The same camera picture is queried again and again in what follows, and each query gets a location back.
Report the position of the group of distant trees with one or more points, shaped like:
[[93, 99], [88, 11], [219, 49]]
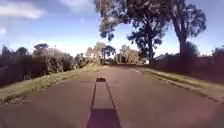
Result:
[[107, 52]]

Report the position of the tall dark tree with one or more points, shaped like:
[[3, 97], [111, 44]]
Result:
[[150, 50]]

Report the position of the dark asphalt road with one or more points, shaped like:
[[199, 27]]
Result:
[[143, 100]]

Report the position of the large dark tree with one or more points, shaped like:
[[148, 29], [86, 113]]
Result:
[[182, 50]]

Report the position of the grass verge beside fence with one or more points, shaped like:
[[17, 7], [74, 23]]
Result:
[[186, 80]]

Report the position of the row of bushes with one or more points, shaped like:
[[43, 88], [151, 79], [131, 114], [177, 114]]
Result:
[[30, 65]]

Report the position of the grass verge with bare patches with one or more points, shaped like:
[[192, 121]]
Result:
[[30, 85]]

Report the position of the dark fence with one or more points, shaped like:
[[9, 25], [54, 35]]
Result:
[[203, 66]]

